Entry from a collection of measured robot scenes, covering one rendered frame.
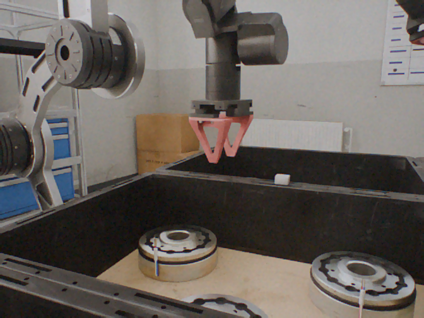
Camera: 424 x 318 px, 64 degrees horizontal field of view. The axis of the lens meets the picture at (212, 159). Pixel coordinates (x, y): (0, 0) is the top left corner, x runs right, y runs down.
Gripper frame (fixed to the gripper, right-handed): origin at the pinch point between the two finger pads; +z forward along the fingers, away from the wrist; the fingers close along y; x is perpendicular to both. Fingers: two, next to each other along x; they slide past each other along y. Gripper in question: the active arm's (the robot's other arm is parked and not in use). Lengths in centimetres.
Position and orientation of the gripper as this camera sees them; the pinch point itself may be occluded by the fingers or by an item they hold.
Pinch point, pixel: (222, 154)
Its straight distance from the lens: 57.8
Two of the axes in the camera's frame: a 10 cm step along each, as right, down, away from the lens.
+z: 0.0, 9.8, 2.0
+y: 5.0, -1.8, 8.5
